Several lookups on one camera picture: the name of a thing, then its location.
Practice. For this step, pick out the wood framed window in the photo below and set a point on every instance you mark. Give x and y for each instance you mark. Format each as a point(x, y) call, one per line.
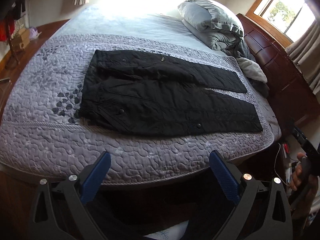
point(285, 20)

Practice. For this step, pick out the beige curtain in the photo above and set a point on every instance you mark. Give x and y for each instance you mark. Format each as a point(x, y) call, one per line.
point(304, 53)

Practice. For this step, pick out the person right hand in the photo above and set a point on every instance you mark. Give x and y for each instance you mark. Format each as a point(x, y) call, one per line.
point(304, 206)

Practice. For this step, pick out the grey quilted bedspread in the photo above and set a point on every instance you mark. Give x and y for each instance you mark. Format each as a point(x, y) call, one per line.
point(42, 134)

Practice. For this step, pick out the cardboard box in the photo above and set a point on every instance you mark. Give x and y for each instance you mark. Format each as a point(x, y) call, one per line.
point(21, 39)

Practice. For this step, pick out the black quilted pants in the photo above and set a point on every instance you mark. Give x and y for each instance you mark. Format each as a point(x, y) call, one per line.
point(138, 93)

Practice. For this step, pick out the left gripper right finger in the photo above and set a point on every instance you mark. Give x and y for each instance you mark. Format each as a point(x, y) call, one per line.
point(261, 211)

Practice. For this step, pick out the dark wooden headboard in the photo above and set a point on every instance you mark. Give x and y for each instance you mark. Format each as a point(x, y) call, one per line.
point(290, 96)

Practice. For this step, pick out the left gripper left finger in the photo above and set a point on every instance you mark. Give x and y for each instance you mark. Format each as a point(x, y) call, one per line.
point(77, 191)

